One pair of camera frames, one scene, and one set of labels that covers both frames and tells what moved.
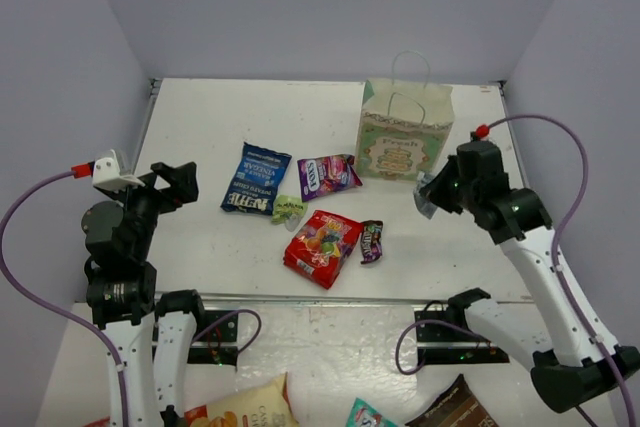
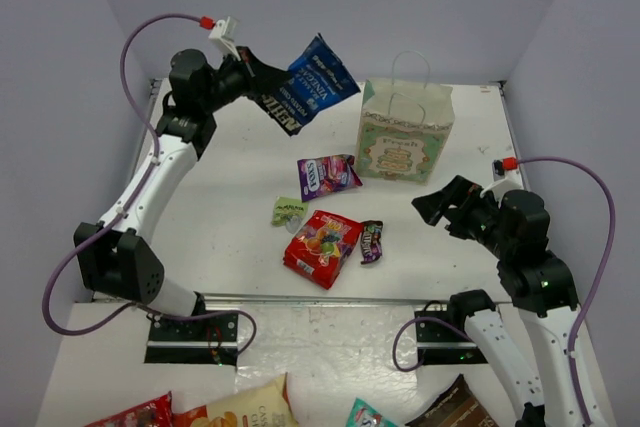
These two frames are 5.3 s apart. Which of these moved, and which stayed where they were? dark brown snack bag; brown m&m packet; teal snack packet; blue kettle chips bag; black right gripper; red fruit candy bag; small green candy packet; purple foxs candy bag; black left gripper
Moved: black right gripper; blue kettle chips bag; black left gripper
Stayed: teal snack packet; purple foxs candy bag; brown m&m packet; red fruit candy bag; dark brown snack bag; small green candy packet
